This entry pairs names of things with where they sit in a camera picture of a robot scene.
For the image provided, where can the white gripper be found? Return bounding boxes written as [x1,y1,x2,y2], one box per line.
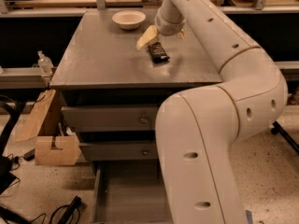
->
[136,9,185,50]

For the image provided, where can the black rxbar chocolate wrapper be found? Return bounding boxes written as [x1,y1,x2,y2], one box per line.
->
[148,42,169,63]

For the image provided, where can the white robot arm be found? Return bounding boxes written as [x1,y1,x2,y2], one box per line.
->
[137,0,287,224]

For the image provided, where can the grey wooden drawer cabinet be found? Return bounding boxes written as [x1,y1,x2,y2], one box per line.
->
[50,8,223,173]

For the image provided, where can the grey top drawer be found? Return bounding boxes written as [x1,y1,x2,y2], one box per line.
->
[62,105,158,133]

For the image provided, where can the grey middle drawer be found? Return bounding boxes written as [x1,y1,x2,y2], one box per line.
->
[79,141,158,161]

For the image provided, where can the grey open bottom drawer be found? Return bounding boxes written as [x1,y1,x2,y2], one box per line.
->
[90,160,172,224]

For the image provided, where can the white paper bowl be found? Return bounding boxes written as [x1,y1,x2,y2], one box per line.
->
[112,10,146,31]

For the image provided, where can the clear plastic bottle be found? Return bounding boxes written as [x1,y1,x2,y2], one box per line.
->
[37,50,53,75]

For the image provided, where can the black stand leg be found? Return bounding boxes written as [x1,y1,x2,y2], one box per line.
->
[271,121,299,155]

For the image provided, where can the brown cardboard box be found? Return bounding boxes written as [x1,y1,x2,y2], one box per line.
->
[35,135,81,166]

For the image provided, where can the black power strip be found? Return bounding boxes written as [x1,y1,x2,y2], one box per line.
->
[58,196,81,224]

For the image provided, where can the black chair base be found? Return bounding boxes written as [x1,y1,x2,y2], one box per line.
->
[0,94,27,195]

